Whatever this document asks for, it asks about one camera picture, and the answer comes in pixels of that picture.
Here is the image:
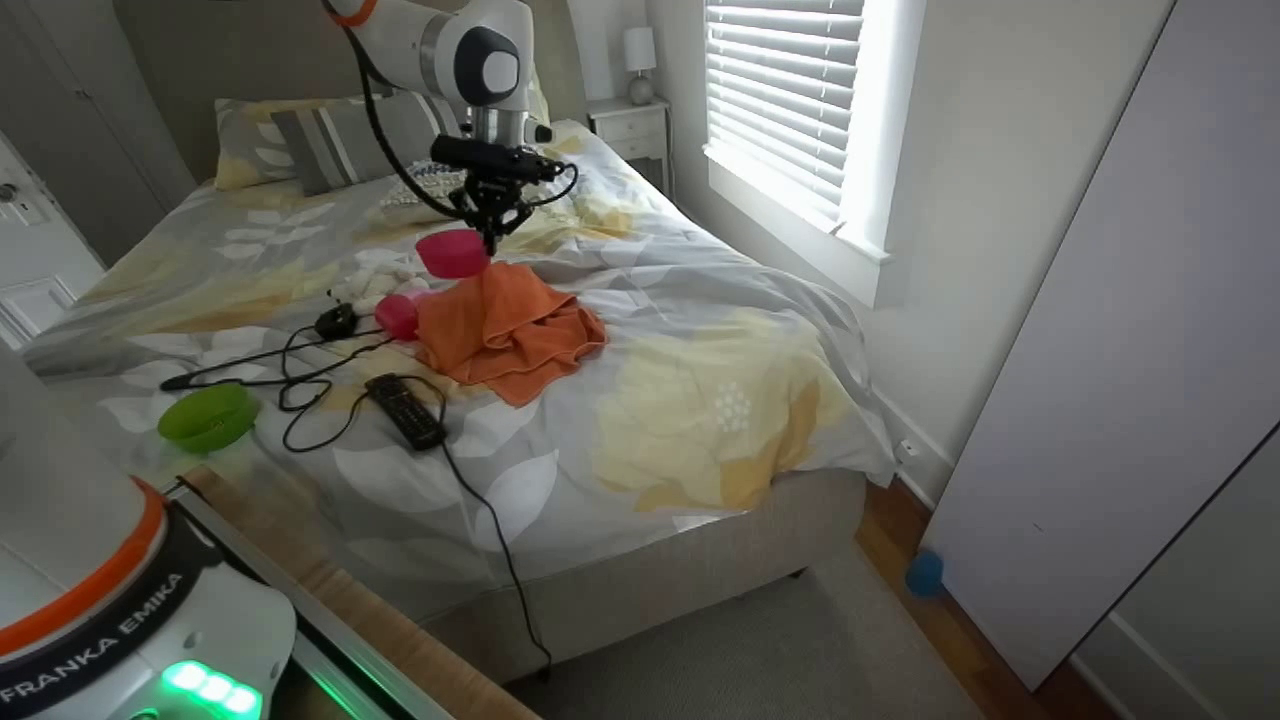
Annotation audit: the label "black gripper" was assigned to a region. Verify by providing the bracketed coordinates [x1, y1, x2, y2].
[458, 171, 535, 259]

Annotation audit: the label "red plastic bowl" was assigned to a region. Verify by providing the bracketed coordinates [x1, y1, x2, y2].
[411, 224, 495, 284]

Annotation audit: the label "orange towel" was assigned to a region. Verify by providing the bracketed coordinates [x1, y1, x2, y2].
[411, 259, 614, 412]

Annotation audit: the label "green plastic bowl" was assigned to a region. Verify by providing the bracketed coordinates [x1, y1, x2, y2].
[151, 381, 267, 462]

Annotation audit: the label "small pink cup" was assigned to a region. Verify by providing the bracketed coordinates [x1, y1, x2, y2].
[371, 291, 430, 345]

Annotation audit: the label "grey striped pillow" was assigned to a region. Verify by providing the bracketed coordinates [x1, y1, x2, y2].
[273, 91, 458, 200]

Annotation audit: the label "white nightstand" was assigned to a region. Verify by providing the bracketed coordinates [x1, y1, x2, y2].
[586, 98, 678, 200]

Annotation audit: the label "small black device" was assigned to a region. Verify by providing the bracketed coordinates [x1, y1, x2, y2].
[312, 300, 365, 345]

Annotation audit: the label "black remote control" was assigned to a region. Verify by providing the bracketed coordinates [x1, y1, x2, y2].
[362, 374, 458, 456]

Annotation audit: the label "small white table lamp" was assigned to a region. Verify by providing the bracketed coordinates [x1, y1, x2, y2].
[619, 21, 665, 111]

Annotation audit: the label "floral grey yellow duvet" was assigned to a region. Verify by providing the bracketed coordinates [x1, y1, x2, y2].
[26, 118, 901, 591]

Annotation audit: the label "floral yellow pillow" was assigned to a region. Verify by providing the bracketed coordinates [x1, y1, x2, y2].
[212, 91, 324, 193]

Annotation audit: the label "white window blinds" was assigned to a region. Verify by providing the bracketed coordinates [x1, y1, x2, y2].
[699, 0, 872, 233]

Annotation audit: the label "beige bed base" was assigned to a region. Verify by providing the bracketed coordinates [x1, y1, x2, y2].
[421, 470, 872, 688]

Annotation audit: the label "wooden table edge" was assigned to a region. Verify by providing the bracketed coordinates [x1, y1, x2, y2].
[170, 466, 542, 720]

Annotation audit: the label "white panelled door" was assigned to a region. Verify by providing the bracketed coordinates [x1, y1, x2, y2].
[0, 131, 111, 358]

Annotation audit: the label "small blue ball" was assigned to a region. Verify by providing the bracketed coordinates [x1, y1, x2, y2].
[905, 550, 948, 602]

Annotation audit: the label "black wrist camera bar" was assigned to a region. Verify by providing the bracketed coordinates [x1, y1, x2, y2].
[430, 131, 570, 188]

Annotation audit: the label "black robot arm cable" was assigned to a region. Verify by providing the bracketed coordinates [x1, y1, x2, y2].
[336, 10, 472, 224]

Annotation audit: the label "thin black looped cable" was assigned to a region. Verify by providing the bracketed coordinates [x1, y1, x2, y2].
[155, 316, 406, 462]

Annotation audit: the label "long black cable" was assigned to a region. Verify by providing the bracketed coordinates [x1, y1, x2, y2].
[397, 376, 560, 680]

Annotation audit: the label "white window frame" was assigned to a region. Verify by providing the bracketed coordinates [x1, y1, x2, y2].
[696, 0, 929, 312]

